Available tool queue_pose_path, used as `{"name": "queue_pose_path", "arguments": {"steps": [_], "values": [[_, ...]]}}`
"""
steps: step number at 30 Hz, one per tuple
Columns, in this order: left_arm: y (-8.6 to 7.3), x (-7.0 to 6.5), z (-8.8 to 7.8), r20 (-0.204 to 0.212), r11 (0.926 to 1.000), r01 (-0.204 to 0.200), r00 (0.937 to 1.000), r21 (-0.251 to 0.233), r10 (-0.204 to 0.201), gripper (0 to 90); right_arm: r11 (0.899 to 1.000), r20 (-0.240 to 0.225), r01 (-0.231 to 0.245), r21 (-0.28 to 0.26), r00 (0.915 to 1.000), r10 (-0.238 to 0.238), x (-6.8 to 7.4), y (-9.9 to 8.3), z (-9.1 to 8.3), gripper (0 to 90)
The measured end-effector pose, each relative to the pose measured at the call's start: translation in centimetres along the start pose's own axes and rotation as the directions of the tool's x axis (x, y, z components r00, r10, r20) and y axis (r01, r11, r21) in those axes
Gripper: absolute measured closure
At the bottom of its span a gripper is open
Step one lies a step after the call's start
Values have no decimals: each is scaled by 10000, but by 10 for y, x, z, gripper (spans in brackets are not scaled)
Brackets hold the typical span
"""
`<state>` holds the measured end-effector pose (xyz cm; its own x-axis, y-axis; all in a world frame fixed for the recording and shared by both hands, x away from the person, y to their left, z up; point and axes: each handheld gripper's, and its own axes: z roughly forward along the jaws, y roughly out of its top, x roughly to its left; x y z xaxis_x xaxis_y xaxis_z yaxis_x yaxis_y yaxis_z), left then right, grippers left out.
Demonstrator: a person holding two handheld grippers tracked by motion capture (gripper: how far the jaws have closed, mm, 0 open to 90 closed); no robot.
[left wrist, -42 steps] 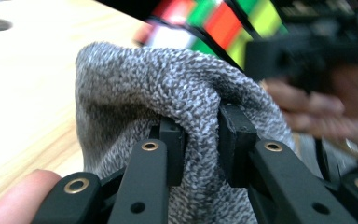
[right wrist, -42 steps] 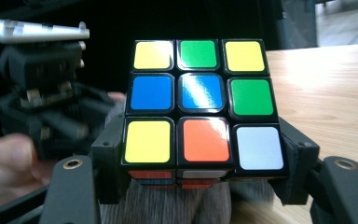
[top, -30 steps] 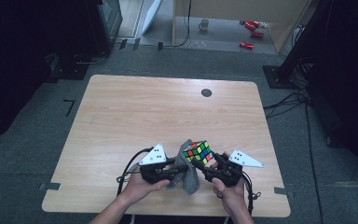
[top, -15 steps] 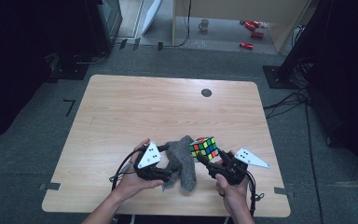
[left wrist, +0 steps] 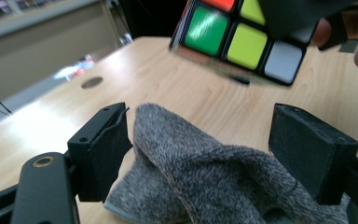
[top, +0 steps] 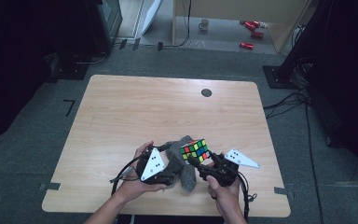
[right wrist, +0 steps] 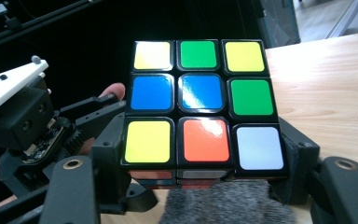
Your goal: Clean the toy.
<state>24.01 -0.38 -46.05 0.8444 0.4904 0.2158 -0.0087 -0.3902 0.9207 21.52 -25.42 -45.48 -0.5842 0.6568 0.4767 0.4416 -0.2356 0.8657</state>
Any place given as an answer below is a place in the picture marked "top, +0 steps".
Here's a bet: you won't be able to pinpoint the hanging black cable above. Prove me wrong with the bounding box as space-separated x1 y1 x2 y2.
162 0 193 49

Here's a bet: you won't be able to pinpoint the dark monitor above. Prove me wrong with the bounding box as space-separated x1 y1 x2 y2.
85 0 124 56

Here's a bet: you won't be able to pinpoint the black floor cables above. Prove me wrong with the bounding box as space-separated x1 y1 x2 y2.
263 88 310 119

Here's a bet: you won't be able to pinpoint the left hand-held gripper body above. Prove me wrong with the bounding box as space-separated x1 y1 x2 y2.
135 147 176 187

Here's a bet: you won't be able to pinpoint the dark curtain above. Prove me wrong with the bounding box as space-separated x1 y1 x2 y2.
306 0 358 188
0 0 102 148

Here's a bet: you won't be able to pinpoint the white board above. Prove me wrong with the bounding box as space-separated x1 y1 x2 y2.
141 0 163 36

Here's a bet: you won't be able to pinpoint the grey terry cloth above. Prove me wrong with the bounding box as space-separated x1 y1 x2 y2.
159 134 199 192

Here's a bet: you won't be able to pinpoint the looped black cable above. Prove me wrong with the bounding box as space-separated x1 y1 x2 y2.
72 50 110 65

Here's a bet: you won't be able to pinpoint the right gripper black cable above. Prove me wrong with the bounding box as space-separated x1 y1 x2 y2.
236 170 259 222

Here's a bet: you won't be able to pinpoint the multicoloured puzzle cube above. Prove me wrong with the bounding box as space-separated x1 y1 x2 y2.
180 138 212 164

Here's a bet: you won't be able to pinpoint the black floor plate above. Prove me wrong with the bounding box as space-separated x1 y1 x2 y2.
45 52 90 82

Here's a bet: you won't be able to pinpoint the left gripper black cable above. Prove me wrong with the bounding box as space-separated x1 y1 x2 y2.
109 154 144 196

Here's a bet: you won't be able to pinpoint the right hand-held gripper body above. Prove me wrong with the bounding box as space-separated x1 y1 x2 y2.
200 148 261 188

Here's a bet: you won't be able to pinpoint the long black floor cable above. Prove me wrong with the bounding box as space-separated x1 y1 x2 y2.
304 99 324 224

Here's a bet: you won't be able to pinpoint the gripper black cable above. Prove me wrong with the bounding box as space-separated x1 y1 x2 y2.
236 170 259 222
109 154 144 196

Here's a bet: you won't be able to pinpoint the person's right hand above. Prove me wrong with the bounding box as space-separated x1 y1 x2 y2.
206 175 242 210

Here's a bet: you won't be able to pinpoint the black stand with base plate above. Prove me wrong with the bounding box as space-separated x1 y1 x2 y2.
262 0 335 91

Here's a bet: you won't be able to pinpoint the black tape corner mark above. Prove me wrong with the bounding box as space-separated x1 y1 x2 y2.
62 98 76 118

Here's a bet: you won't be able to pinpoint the grey tape strip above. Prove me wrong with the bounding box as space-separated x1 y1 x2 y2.
273 186 295 200
38 182 62 191

